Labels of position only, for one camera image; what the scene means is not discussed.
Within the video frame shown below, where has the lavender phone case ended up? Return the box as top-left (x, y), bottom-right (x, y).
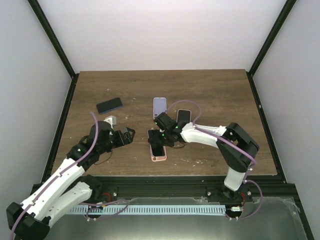
top-left (152, 97), bottom-right (167, 119)

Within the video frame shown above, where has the pink phone case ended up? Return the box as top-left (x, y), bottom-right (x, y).
top-left (150, 145), bottom-right (167, 162)

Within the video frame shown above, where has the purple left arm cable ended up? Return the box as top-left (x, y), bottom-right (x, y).
top-left (11, 111), bottom-right (131, 240)

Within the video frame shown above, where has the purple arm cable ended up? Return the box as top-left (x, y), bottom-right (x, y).
top-left (164, 99), bottom-right (264, 222)
top-left (11, 111), bottom-right (131, 240)

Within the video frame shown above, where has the white black phone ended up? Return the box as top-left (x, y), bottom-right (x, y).
top-left (151, 146), bottom-right (166, 157)

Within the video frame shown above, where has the white phone case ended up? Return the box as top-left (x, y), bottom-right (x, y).
top-left (176, 108), bottom-right (192, 125)

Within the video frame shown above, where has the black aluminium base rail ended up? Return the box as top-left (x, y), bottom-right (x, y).
top-left (97, 175), bottom-right (299, 204)

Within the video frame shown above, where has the black left frame post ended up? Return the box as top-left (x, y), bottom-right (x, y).
top-left (26, 0), bottom-right (77, 80)

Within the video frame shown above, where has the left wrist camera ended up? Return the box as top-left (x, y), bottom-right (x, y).
top-left (103, 115), bottom-right (117, 126)

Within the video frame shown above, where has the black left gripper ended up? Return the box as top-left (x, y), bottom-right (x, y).
top-left (99, 128), bottom-right (136, 155)

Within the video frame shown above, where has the teal black phone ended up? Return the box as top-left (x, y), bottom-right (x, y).
top-left (176, 109), bottom-right (191, 124)

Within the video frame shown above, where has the grey metal front plate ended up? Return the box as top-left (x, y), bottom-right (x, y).
top-left (45, 197), bottom-right (313, 240)

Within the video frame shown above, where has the black frame post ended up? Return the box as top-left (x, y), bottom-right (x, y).
top-left (26, 0), bottom-right (77, 80)
top-left (247, 0), bottom-right (298, 76)

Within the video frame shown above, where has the black right frame post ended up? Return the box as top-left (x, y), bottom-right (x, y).
top-left (247, 0), bottom-right (298, 76)

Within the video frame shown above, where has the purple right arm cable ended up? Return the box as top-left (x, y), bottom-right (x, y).
top-left (164, 99), bottom-right (264, 222)

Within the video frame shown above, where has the blue black phone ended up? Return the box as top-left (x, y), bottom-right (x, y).
top-left (96, 97), bottom-right (123, 114)

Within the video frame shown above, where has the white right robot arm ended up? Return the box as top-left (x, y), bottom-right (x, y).
top-left (147, 122), bottom-right (260, 202)

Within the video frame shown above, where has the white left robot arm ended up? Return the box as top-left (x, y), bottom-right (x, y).
top-left (6, 121), bottom-right (135, 240)

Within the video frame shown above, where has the light blue slotted cable duct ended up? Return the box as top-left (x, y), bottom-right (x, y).
top-left (68, 205), bottom-right (226, 216)

